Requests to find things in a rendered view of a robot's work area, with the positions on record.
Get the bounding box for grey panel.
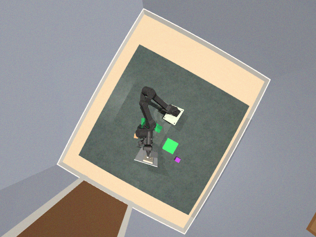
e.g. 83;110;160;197
135;148;158;167

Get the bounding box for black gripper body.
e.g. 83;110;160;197
143;137;153;151

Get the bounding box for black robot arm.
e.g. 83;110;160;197
135;86;181;147

